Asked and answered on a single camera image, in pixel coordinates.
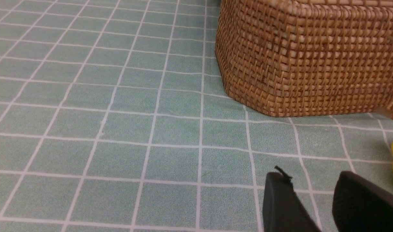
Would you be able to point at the woven rattan basket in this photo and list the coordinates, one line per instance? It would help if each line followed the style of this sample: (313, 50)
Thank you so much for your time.
(294, 58)

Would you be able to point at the green checkered tablecloth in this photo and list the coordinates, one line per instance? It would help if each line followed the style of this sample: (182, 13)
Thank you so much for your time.
(113, 118)

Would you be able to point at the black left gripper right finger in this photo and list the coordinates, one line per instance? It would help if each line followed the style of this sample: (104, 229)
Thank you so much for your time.
(361, 206)

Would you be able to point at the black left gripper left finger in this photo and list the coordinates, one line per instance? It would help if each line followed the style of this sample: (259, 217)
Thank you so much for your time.
(282, 209)

